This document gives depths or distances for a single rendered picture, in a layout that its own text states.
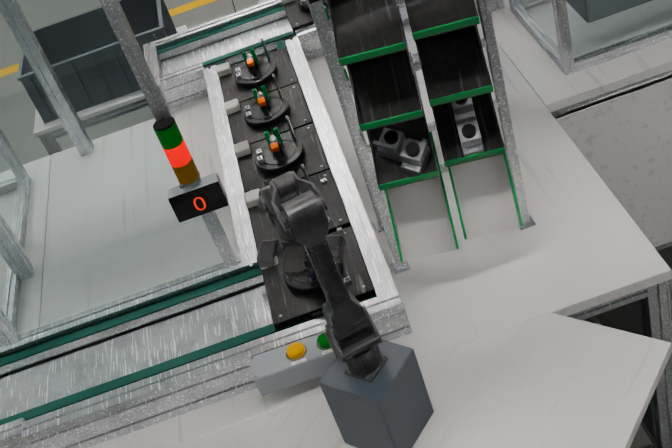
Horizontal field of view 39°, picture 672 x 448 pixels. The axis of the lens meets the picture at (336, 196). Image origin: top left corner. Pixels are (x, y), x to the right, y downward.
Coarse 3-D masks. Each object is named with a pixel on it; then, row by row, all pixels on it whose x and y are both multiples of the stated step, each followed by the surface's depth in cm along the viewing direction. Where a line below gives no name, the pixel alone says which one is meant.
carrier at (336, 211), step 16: (320, 176) 249; (256, 192) 248; (320, 192) 244; (336, 192) 242; (256, 208) 246; (336, 208) 237; (256, 224) 241; (272, 224) 239; (336, 224) 232; (256, 240) 236
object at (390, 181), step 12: (420, 96) 204; (408, 120) 208; (420, 120) 207; (372, 132) 209; (408, 132) 206; (420, 132) 206; (372, 144) 207; (372, 156) 204; (432, 156) 203; (384, 168) 204; (396, 168) 203; (432, 168) 201; (384, 180) 203; (396, 180) 202; (408, 180) 200; (420, 180) 201
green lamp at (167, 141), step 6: (174, 126) 203; (156, 132) 202; (162, 132) 202; (168, 132) 202; (174, 132) 203; (180, 132) 205; (162, 138) 203; (168, 138) 203; (174, 138) 203; (180, 138) 205; (162, 144) 204; (168, 144) 204; (174, 144) 204
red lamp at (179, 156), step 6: (180, 144) 205; (168, 150) 205; (174, 150) 205; (180, 150) 205; (186, 150) 207; (168, 156) 206; (174, 156) 206; (180, 156) 206; (186, 156) 207; (174, 162) 207; (180, 162) 207; (186, 162) 208
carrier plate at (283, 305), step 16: (352, 240) 226; (352, 256) 222; (272, 272) 225; (352, 272) 217; (272, 288) 221; (288, 288) 219; (352, 288) 213; (368, 288) 212; (272, 304) 216; (288, 304) 215; (304, 304) 214; (320, 304) 212; (288, 320) 211
